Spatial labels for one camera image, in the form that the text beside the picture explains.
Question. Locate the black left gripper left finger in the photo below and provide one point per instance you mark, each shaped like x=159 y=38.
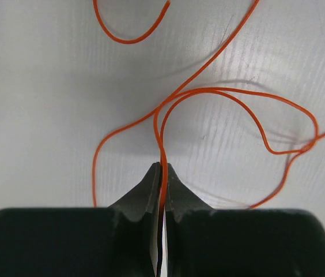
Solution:
x=118 y=240

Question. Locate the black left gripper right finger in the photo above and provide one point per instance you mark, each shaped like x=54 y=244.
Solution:
x=204 y=241

